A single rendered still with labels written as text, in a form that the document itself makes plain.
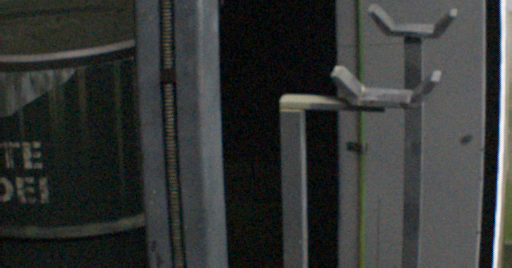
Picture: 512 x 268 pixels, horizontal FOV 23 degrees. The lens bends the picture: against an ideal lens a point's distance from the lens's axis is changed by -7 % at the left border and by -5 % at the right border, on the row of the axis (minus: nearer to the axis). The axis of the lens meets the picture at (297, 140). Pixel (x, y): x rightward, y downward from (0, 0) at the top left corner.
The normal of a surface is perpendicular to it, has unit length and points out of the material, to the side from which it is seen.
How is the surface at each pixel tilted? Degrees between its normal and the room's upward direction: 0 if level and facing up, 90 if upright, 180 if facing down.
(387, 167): 90
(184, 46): 90
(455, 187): 90
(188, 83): 90
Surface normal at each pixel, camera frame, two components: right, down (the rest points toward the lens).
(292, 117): -0.18, 0.33
